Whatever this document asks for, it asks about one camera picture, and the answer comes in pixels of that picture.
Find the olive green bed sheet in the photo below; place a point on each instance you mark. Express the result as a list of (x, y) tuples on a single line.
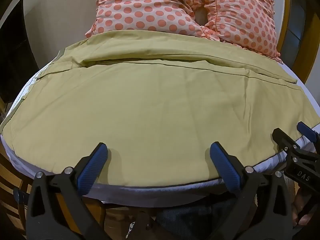
[(150, 110)]

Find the person's right hand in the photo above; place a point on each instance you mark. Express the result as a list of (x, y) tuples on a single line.
[(300, 205)]

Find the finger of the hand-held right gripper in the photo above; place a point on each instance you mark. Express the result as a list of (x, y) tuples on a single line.
[(304, 128), (281, 136)]

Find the orange polka dot pillow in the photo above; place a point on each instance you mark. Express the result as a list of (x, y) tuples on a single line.
[(240, 15), (147, 5)]

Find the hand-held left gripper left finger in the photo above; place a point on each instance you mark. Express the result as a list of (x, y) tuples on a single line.
[(93, 166)]

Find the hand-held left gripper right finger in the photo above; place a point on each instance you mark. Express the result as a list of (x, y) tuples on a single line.
[(224, 167)]

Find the yellow wooden door frame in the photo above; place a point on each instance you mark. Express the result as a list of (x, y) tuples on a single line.
[(303, 52)]

